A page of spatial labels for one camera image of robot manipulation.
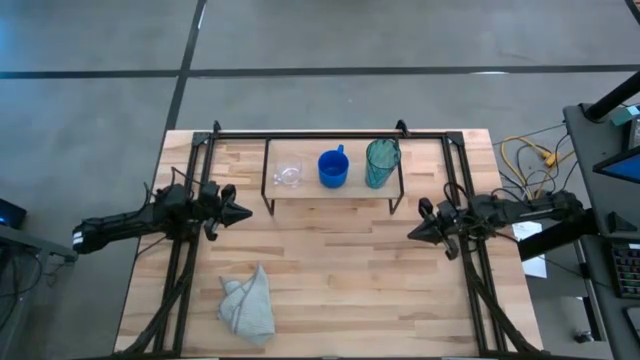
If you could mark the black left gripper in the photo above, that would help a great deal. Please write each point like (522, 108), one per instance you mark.
(212, 200)

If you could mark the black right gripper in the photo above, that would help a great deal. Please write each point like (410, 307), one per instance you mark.
(444, 220)

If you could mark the clear glass mug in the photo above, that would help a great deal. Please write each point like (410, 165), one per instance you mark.
(288, 173)

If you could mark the teal faceted plastic tumbler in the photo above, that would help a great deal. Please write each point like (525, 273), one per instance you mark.
(381, 162)

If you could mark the blue plastic mug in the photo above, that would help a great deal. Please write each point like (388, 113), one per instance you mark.
(333, 169)

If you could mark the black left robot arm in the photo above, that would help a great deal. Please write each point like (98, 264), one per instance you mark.
(135, 220)

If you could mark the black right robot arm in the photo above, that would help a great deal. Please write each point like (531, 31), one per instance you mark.
(515, 207)

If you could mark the wooden shelf with black legs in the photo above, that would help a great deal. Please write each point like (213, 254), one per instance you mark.
(345, 192)

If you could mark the grey folded cloth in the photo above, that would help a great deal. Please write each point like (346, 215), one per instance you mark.
(247, 307)

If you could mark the white paper sheet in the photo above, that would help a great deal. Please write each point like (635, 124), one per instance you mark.
(532, 260)

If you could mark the black mounting bar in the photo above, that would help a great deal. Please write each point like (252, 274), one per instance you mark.
(555, 239)

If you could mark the grey side desk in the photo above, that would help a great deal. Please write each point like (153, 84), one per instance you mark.
(592, 165)

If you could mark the black keyboard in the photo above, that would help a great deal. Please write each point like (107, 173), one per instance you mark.
(627, 270)

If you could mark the blue screen monitor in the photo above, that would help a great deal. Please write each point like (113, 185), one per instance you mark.
(622, 167)

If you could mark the grey side table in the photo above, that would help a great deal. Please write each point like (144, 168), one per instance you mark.
(30, 245)

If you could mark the dark device with blue light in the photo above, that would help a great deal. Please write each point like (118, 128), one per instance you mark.
(10, 214)

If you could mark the teal sticky note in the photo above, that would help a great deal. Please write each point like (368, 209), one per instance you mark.
(625, 116)

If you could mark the black slanted pole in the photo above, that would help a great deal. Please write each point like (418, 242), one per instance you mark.
(615, 97)

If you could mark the black aluminium rig frame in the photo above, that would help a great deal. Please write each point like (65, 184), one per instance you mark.
(452, 160)

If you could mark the black triangular bracket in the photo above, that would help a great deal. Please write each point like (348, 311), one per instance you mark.
(619, 224)

